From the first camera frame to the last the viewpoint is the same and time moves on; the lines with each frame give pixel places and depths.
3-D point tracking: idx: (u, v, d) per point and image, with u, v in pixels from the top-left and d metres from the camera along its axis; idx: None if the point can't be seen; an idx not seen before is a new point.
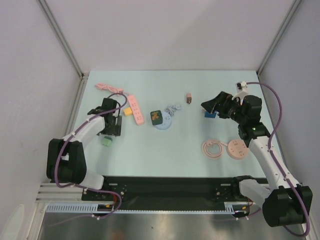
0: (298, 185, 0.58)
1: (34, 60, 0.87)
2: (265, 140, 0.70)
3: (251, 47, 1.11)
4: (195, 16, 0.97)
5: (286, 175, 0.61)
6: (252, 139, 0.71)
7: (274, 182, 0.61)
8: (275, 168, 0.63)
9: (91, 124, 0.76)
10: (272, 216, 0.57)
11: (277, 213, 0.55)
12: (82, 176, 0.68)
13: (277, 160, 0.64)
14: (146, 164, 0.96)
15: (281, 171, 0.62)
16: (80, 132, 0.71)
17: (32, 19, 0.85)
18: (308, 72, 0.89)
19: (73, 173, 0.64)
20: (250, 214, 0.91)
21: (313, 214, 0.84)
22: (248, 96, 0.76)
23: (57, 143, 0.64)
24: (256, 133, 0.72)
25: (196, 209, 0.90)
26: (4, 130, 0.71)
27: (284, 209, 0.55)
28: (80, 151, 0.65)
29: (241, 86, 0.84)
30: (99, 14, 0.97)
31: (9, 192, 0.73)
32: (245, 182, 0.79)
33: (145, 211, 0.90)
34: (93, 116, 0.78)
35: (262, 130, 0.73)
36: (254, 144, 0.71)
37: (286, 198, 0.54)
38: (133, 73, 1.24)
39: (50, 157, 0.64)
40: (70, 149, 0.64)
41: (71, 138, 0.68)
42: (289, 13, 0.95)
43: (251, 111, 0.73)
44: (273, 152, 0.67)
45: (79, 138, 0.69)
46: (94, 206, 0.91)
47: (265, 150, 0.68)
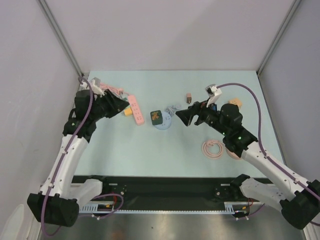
0: (310, 183, 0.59)
1: (34, 60, 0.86)
2: (256, 146, 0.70)
3: (252, 47, 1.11)
4: (195, 16, 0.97)
5: (295, 178, 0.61)
6: (245, 150, 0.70)
7: (287, 189, 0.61)
8: (281, 173, 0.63)
9: (69, 155, 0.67)
10: (297, 220, 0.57)
11: (300, 217, 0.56)
12: (76, 214, 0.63)
13: (278, 164, 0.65)
14: (148, 163, 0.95)
15: (288, 176, 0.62)
16: (58, 179, 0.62)
17: (32, 19, 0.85)
18: (309, 72, 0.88)
19: (63, 221, 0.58)
20: (249, 214, 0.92)
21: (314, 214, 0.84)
22: (226, 107, 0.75)
23: (35, 202, 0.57)
24: (243, 142, 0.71)
25: (195, 208, 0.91)
26: (4, 130, 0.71)
27: (306, 211, 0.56)
28: (63, 203, 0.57)
29: (212, 91, 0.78)
30: (99, 13, 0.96)
31: (9, 193, 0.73)
32: (247, 183, 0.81)
33: (145, 211, 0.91)
34: (68, 141, 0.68)
35: (247, 135, 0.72)
36: (248, 155, 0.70)
37: (301, 201, 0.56)
38: (134, 73, 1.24)
39: (35, 213, 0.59)
40: (52, 205, 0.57)
41: (50, 190, 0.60)
42: (289, 13, 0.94)
43: (234, 122, 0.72)
44: (270, 157, 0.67)
45: (59, 188, 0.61)
46: (93, 206, 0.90)
47: (262, 157, 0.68)
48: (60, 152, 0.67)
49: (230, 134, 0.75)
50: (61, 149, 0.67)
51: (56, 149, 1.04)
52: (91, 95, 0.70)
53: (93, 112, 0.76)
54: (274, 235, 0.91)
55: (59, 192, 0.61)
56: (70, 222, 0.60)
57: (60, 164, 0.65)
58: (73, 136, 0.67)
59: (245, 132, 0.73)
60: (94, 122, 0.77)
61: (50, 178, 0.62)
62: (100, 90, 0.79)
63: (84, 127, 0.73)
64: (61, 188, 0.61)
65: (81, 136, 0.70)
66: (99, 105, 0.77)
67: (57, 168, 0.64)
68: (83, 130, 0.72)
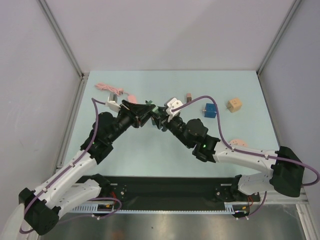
0: (278, 151, 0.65)
1: (34, 59, 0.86)
2: (221, 146, 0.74)
3: (251, 47, 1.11)
4: (195, 16, 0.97)
5: (265, 154, 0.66)
6: (214, 155, 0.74)
7: (265, 168, 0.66)
8: (253, 157, 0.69)
9: (74, 170, 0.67)
10: (291, 189, 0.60)
11: (290, 184, 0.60)
12: (52, 226, 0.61)
13: (246, 150, 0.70)
14: (148, 164, 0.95)
15: (259, 156, 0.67)
16: (53, 187, 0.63)
17: (32, 19, 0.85)
18: (308, 72, 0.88)
19: (37, 226, 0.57)
20: (250, 214, 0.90)
21: (313, 214, 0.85)
22: (191, 123, 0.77)
23: (24, 197, 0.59)
24: (210, 148, 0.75)
25: (196, 208, 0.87)
26: (4, 130, 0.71)
27: (289, 176, 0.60)
28: (45, 212, 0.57)
29: (168, 112, 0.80)
30: (99, 13, 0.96)
31: (9, 192, 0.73)
32: (242, 182, 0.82)
33: (145, 211, 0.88)
34: (79, 156, 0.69)
35: (210, 140, 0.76)
36: (219, 157, 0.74)
37: (282, 172, 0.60)
38: (134, 73, 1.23)
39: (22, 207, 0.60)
40: (36, 208, 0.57)
41: (41, 194, 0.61)
42: (289, 13, 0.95)
43: (203, 135, 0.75)
44: (237, 148, 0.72)
45: (49, 196, 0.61)
46: (94, 206, 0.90)
47: (230, 152, 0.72)
48: (68, 164, 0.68)
49: (198, 146, 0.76)
50: (70, 162, 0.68)
51: (56, 149, 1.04)
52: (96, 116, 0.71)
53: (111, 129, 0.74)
54: None
55: (48, 199, 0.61)
56: (43, 230, 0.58)
57: (62, 175, 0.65)
58: (86, 150, 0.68)
59: (208, 139, 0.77)
60: (109, 145, 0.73)
61: (47, 182, 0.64)
62: (116, 105, 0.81)
63: (99, 148, 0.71)
64: (51, 197, 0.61)
65: (93, 156, 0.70)
66: (118, 121, 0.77)
67: (58, 177, 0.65)
68: (97, 151, 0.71)
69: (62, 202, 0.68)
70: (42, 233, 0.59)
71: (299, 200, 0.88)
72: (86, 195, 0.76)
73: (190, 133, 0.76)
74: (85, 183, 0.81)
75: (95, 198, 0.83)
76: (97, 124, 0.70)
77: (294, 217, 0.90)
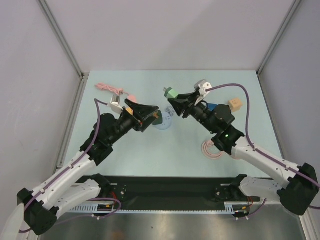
0: (301, 167, 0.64)
1: (34, 60, 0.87)
2: (245, 141, 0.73)
3: (251, 47, 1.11)
4: (195, 16, 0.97)
5: (286, 165, 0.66)
6: (234, 146, 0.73)
7: (281, 177, 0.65)
8: (273, 163, 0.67)
9: (73, 171, 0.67)
10: (296, 205, 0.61)
11: (298, 201, 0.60)
12: (51, 225, 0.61)
13: (269, 155, 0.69)
14: (147, 164, 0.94)
15: (280, 164, 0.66)
16: (51, 188, 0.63)
17: (33, 20, 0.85)
18: (308, 72, 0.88)
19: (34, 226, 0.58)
20: (249, 214, 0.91)
21: (313, 214, 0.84)
22: (218, 109, 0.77)
23: (21, 198, 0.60)
24: (232, 139, 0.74)
25: (196, 208, 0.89)
26: (4, 130, 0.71)
27: (301, 194, 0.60)
28: (42, 213, 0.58)
29: (201, 92, 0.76)
30: (99, 13, 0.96)
31: (9, 192, 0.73)
32: (245, 182, 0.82)
33: (145, 211, 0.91)
34: (78, 158, 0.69)
35: (234, 132, 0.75)
36: (238, 151, 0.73)
37: (296, 186, 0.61)
38: (134, 73, 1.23)
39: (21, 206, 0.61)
40: (33, 209, 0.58)
41: (39, 195, 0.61)
42: (289, 13, 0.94)
43: (228, 123, 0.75)
44: (258, 149, 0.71)
45: (46, 197, 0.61)
46: (93, 206, 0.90)
47: (251, 150, 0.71)
48: (67, 165, 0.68)
49: (219, 134, 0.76)
50: (69, 163, 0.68)
51: (56, 149, 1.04)
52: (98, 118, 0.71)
53: (113, 131, 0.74)
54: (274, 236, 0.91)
55: (45, 200, 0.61)
56: (41, 231, 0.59)
57: (60, 176, 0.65)
58: (85, 151, 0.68)
59: (232, 130, 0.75)
60: (109, 146, 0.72)
61: (46, 183, 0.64)
62: (118, 106, 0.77)
63: (98, 150, 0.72)
64: (49, 198, 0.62)
65: (92, 158, 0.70)
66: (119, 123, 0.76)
67: (56, 179, 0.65)
68: (96, 153, 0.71)
69: (61, 202, 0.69)
70: (40, 233, 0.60)
71: None
72: (85, 196, 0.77)
73: (216, 118, 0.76)
74: (85, 183, 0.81)
75: (94, 198, 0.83)
76: (98, 126, 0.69)
77: (294, 217, 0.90)
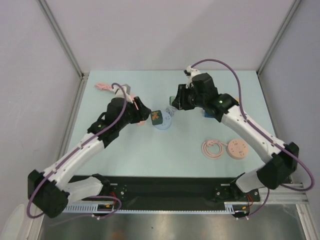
0: (286, 145, 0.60)
1: (34, 59, 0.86)
2: (237, 110, 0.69)
3: (251, 47, 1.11)
4: (195, 16, 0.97)
5: (273, 141, 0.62)
6: (224, 114, 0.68)
7: (265, 153, 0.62)
8: (261, 137, 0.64)
9: (82, 152, 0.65)
10: (272, 181, 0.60)
11: (275, 177, 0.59)
12: (61, 209, 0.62)
13: (257, 128, 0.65)
14: (147, 164, 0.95)
15: (266, 139, 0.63)
16: (62, 168, 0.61)
17: (33, 19, 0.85)
18: (308, 71, 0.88)
19: (47, 210, 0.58)
20: (249, 214, 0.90)
21: (314, 214, 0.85)
22: (198, 75, 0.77)
23: (33, 179, 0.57)
24: (225, 105, 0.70)
25: (196, 208, 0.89)
26: (4, 130, 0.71)
27: (280, 171, 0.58)
28: (56, 191, 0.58)
29: (188, 71, 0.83)
30: (99, 13, 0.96)
31: (9, 192, 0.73)
32: (240, 182, 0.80)
33: (145, 211, 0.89)
34: (88, 138, 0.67)
35: (228, 100, 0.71)
36: (228, 119, 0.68)
37: (276, 162, 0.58)
38: (134, 73, 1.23)
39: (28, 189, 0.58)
40: (46, 189, 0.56)
41: (51, 175, 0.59)
42: (289, 12, 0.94)
43: (205, 82, 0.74)
44: (250, 121, 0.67)
45: (59, 177, 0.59)
46: (93, 206, 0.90)
47: (242, 121, 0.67)
48: (76, 146, 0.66)
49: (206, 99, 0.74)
50: (77, 144, 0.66)
51: (56, 149, 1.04)
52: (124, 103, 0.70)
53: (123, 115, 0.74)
54: (274, 235, 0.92)
55: (57, 180, 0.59)
56: (52, 212, 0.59)
57: (70, 157, 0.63)
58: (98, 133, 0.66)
59: (225, 97, 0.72)
60: (117, 130, 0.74)
61: (56, 163, 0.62)
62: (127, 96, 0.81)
63: (107, 131, 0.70)
64: (61, 178, 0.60)
65: (101, 139, 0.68)
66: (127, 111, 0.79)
67: (66, 159, 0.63)
68: (105, 134, 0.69)
69: (70, 189, 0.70)
70: (50, 215, 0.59)
71: (299, 200, 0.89)
72: (89, 189, 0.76)
73: (196, 83, 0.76)
74: (87, 179, 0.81)
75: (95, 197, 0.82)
76: (122, 111, 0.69)
77: (294, 216, 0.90)
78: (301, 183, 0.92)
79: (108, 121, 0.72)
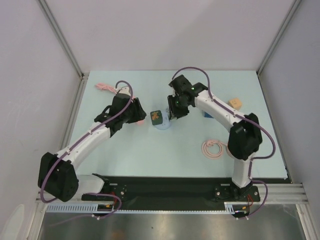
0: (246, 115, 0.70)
1: (34, 60, 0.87)
2: (206, 94, 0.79)
3: (251, 47, 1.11)
4: (195, 16, 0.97)
5: (234, 113, 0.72)
6: (195, 97, 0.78)
7: (228, 123, 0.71)
8: (225, 111, 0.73)
9: (91, 137, 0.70)
10: (240, 150, 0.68)
11: (241, 144, 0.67)
12: (72, 192, 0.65)
13: (222, 105, 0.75)
14: (147, 164, 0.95)
15: (229, 111, 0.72)
16: (75, 149, 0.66)
17: (33, 20, 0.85)
18: (308, 71, 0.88)
19: (61, 191, 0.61)
20: (249, 214, 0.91)
21: (314, 214, 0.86)
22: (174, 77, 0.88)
23: (47, 161, 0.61)
24: (196, 91, 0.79)
25: (196, 208, 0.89)
26: (5, 130, 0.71)
27: (244, 138, 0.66)
28: (71, 171, 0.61)
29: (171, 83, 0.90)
30: (99, 13, 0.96)
31: (9, 191, 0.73)
32: (235, 178, 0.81)
33: (145, 211, 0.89)
34: (96, 125, 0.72)
35: (199, 87, 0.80)
36: (199, 102, 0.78)
37: (238, 130, 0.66)
38: (134, 73, 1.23)
39: (42, 172, 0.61)
40: (61, 169, 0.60)
41: (65, 155, 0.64)
42: (289, 13, 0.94)
43: (179, 79, 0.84)
44: (216, 100, 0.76)
45: (72, 157, 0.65)
46: (94, 206, 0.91)
47: (209, 101, 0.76)
48: (87, 131, 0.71)
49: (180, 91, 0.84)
50: (88, 129, 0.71)
51: (56, 149, 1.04)
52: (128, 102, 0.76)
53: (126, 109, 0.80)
54: (274, 235, 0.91)
55: (71, 160, 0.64)
56: (66, 193, 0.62)
57: (82, 140, 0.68)
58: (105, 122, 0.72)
59: (197, 85, 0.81)
60: (122, 121, 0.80)
61: (69, 146, 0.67)
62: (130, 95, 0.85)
63: (113, 122, 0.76)
64: (75, 158, 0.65)
65: (108, 127, 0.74)
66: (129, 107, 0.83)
67: (78, 143, 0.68)
68: (113, 124, 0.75)
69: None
70: (64, 196, 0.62)
71: (299, 200, 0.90)
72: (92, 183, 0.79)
73: (172, 82, 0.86)
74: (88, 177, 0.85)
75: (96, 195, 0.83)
76: (126, 106, 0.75)
77: (294, 217, 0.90)
78: (301, 183, 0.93)
79: (113, 113, 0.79)
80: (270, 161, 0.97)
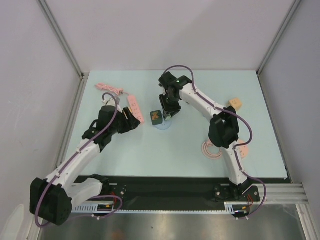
0: (225, 107, 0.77)
1: (34, 60, 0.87)
2: (190, 86, 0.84)
3: (251, 47, 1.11)
4: (195, 16, 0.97)
5: (214, 105, 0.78)
6: (180, 90, 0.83)
7: (209, 115, 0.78)
8: (206, 103, 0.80)
9: (82, 155, 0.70)
10: (218, 139, 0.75)
11: (220, 134, 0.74)
12: (67, 215, 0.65)
13: (204, 98, 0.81)
14: (147, 164, 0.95)
15: (210, 104, 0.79)
16: (65, 172, 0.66)
17: (33, 19, 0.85)
18: (308, 72, 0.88)
19: (54, 216, 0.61)
20: (249, 215, 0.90)
21: (313, 214, 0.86)
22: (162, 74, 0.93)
23: (37, 187, 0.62)
24: (181, 85, 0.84)
25: (196, 208, 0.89)
26: (5, 130, 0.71)
27: (222, 129, 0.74)
28: (62, 195, 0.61)
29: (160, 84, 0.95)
30: (99, 13, 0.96)
31: (9, 192, 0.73)
32: (231, 176, 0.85)
33: (145, 211, 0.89)
34: (85, 143, 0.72)
35: (184, 80, 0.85)
36: (183, 94, 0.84)
37: (217, 121, 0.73)
38: (134, 73, 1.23)
39: (33, 198, 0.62)
40: (52, 193, 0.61)
41: (55, 180, 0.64)
42: (289, 13, 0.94)
43: (165, 76, 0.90)
44: (199, 93, 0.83)
45: (63, 180, 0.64)
46: (93, 206, 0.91)
47: (193, 94, 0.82)
48: (75, 150, 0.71)
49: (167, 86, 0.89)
50: (76, 148, 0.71)
51: (56, 149, 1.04)
52: (114, 113, 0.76)
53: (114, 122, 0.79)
54: (274, 236, 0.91)
55: (62, 184, 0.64)
56: (59, 218, 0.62)
57: (71, 161, 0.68)
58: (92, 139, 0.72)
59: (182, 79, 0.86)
60: (110, 135, 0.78)
61: (58, 169, 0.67)
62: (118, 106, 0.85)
63: (102, 136, 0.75)
64: (65, 180, 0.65)
65: (97, 143, 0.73)
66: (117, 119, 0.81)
67: (67, 164, 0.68)
68: (100, 139, 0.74)
69: (71, 194, 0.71)
70: (58, 222, 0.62)
71: (299, 200, 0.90)
72: (90, 190, 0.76)
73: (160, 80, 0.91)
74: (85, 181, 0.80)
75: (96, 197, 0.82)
76: (112, 119, 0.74)
77: (294, 217, 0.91)
78: (301, 183, 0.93)
79: (101, 127, 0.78)
80: (270, 162, 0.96)
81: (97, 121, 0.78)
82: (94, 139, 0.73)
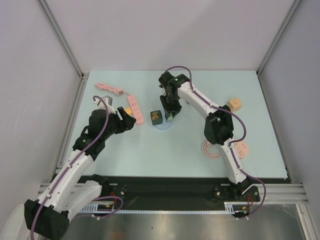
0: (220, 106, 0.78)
1: (34, 60, 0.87)
2: (188, 85, 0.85)
3: (251, 47, 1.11)
4: (195, 16, 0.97)
5: (210, 104, 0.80)
6: (178, 88, 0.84)
7: (205, 113, 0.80)
8: (202, 102, 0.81)
9: (73, 170, 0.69)
10: (213, 136, 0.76)
11: (215, 132, 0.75)
12: (65, 229, 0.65)
13: (201, 96, 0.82)
14: (147, 164, 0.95)
15: (206, 102, 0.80)
16: (56, 191, 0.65)
17: (33, 20, 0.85)
18: (308, 71, 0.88)
19: (51, 235, 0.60)
20: (249, 215, 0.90)
21: (313, 214, 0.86)
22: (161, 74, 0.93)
23: (29, 208, 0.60)
24: (179, 82, 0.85)
25: (196, 208, 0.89)
26: (5, 130, 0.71)
27: (217, 126, 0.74)
28: (55, 215, 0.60)
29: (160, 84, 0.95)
30: (99, 13, 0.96)
31: (9, 192, 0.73)
32: (230, 174, 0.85)
33: (145, 211, 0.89)
34: (75, 156, 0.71)
35: (182, 78, 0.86)
36: (181, 92, 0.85)
37: (212, 119, 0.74)
38: (134, 73, 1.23)
39: (28, 219, 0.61)
40: (45, 215, 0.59)
41: (46, 201, 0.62)
42: (289, 12, 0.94)
43: (164, 75, 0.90)
44: (196, 92, 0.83)
45: (55, 200, 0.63)
46: (94, 206, 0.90)
47: (190, 92, 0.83)
48: (66, 166, 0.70)
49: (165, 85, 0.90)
50: (67, 164, 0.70)
51: (56, 149, 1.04)
52: (106, 119, 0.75)
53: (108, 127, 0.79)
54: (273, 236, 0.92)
55: (54, 204, 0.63)
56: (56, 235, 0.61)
57: (61, 178, 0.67)
58: (84, 150, 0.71)
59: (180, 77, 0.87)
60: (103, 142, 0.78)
61: (50, 188, 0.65)
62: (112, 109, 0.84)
63: (93, 145, 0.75)
64: (57, 200, 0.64)
65: (88, 153, 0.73)
66: (110, 121, 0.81)
67: (58, 181, 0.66)
68: (92, 148, 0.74)
69: (68, 206, 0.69)
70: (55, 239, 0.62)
71: (299, 200, 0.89)
72: (89, 196, 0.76)
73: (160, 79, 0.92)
74: (85, 184, 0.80)
75: (98, 198, 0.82)
76: (103, 128, 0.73)
77: (294, 216, 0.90)
78: (301, 183, 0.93)
79: (92, 134, 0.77)
80: (269, 162, 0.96)
81: (88, 127, 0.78)
82: (86, 150, 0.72)
